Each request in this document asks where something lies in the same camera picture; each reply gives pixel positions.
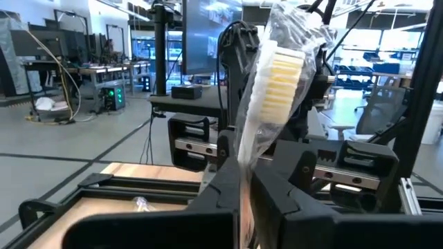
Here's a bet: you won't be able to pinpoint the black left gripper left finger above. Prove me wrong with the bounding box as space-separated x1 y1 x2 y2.
62 156 241 249

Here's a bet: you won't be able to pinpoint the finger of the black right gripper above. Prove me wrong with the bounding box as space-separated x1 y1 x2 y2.
215 127 240 167
262 140 318 198

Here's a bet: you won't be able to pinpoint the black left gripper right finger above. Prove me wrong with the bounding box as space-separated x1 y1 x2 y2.
248 167 443 249

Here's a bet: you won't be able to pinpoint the packaged yellow-bristled orange toothbrush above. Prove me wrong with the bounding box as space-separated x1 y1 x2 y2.
233 0 338 249

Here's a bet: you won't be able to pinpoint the black desk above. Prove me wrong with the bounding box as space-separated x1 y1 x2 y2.
148 85 230 120

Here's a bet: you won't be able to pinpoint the small black box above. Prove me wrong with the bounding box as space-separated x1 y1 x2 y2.
170 84 204 101

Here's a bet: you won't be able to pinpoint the silver aluminium extrusion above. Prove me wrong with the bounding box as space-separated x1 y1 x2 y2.
397 177 424 216

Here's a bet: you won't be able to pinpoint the packaged blue toothbrush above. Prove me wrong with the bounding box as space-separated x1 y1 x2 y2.
130 195 159 213

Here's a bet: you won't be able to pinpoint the grey mesh office chair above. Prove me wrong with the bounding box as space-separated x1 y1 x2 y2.
355 84 411 141

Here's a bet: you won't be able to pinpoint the large dark display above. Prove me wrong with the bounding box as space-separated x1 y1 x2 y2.
181 0 244 76

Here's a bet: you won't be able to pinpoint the black monitor pole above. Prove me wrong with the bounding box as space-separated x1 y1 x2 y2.
151 2 170 97

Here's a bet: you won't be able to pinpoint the blue storage bin shelf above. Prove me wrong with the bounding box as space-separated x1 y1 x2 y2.
332 51 402 91

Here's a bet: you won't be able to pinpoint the computer with green lights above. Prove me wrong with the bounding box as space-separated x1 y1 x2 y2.
100 82 127 112

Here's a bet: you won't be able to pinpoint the grey workbench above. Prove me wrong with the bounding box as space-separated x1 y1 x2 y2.
65 62 153 115

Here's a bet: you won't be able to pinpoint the white bag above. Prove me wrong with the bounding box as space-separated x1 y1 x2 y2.
33 96 69 112

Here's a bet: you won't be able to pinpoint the dark workbench monitors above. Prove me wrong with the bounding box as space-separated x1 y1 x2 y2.
9 29 89 59

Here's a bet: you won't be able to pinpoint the yellow white cable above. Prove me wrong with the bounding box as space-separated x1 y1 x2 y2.
20 29 83 122

